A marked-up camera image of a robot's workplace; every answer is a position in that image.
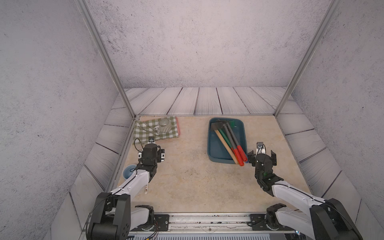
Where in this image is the red handle hoe blade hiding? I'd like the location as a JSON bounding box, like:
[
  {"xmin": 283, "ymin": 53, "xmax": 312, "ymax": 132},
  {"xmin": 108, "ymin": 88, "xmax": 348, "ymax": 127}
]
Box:
[
  {"xmin": 217, "ymin": 120, "xmax": 244, "ymax": 166},
  {"xmin": 226, "ymin": 120, "xmax": 248, "ymax": 166}
]

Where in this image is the wooden handle hoe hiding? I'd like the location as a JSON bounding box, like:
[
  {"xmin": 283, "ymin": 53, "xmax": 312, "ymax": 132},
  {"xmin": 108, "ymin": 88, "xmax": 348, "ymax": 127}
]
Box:
[{"xmin": 209, "ymin": 122, "xmax": 238, "ymax": 165}]

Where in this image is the green red handle hoe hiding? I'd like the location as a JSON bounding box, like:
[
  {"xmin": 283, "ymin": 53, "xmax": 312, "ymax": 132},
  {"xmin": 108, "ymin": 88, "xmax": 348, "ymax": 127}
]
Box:
[{"xmin": 217, "ymin": 121, "xmax": 239, "ymax": 164}]

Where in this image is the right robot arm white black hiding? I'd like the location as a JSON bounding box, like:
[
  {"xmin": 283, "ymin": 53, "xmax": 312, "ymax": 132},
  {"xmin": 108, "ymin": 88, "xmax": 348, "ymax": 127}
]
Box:
[{"xmin": 248, "ymin": 149, "xmax": 363, "ymax": 240}]

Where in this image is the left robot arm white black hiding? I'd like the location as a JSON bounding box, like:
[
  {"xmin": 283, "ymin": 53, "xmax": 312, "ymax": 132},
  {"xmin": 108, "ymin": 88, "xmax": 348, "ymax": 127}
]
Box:
[{"xmin": 86, "ymin": 143, "xmax": 165, "ymax": 240}]

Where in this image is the teal plastic storage box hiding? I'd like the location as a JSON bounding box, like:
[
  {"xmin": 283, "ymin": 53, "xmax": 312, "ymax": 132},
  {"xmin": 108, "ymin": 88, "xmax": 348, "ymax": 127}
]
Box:
[{"xmin": 207, "ymin": 118, "xmax": 247, "ymax": 164}]

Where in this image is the green white checkered cloth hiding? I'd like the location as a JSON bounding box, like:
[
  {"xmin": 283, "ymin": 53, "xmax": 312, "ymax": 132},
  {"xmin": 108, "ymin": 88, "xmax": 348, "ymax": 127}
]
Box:
[{"xmin": 133, "ymin": 116, "xmax": 179, "ymax": 143}]

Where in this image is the light blue plastic cup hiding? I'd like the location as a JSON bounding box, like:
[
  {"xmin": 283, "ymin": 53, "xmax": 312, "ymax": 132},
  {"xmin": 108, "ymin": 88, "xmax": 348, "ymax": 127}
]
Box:
[{"xmin": 123, "ymin": 165, "xmax": 137, "ymax": 180}]

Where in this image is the striped ceramic cup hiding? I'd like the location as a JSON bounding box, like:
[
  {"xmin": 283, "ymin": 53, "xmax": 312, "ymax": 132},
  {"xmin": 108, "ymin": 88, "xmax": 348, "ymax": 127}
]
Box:
[{"xmin": 154, "ymin": 118, "xmax": 173, "ymax": 135}]

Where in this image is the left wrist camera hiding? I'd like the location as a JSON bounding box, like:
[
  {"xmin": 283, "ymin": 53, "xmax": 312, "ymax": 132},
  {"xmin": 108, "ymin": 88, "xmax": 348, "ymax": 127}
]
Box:
[{"xmin": 148, "ymin": 136, "xmax": 156, "ymax": 144}]

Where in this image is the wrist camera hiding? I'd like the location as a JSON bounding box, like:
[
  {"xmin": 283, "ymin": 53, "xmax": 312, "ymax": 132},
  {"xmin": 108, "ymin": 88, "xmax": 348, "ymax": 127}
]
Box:
[
  {"xmin": 256, "ymin": 142, "xmax": 266, "ymax": 155},
  {"xmin": 148, "ymin": 136, "xmax": 156, "ymax": 144}
]

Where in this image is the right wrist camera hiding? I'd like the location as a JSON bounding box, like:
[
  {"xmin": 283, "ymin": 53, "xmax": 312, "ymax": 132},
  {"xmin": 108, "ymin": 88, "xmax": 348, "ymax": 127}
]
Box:
[{"xmin": 256, "ymin": 142, "xmax": 266, "ymax": 155}]

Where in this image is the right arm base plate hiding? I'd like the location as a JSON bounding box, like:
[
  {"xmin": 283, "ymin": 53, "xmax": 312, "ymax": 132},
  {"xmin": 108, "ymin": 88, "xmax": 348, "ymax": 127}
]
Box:
[{"xmin": 247, "ymin": 213, "xmax": 293, "ymax": 231}]

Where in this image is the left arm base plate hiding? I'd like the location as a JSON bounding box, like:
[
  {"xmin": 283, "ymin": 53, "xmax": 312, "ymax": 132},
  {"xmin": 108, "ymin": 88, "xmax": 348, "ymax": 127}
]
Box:
[{"xmin": 133, "ymin": 214, "xmax": 170, "ymax": 232}]

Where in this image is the aluminium front rail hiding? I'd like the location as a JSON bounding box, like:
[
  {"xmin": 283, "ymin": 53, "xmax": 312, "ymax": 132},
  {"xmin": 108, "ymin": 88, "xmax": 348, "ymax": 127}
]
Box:
[{"xmin": 78, "ymin": 211, "xmax": 346, "ymax": 240}]

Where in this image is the left aluminium frame post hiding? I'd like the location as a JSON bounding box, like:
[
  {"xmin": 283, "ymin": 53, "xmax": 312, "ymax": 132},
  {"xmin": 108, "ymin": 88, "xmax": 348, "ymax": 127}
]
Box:
[{"xmin": 75, "ymin": 0, "xmax": 136, "ymax": 119}]

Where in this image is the aluminium frame post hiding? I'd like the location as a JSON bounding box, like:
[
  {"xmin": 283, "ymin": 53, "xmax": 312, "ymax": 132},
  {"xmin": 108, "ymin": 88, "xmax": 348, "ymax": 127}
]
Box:
[
  {"xmin": 274, "ymin": 0, "xmax": 342, "ymax": 118},
  {"xmin": 75, "ymin": 0, "xmax": 136, "ymax": 119}
]

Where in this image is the right aluminium frame post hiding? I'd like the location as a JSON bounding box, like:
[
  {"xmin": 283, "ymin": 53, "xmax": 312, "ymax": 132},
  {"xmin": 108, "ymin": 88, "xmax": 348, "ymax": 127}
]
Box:
[{"xmin": 274, "ymin": 0, "xmax": 342, "ymax": 118}]

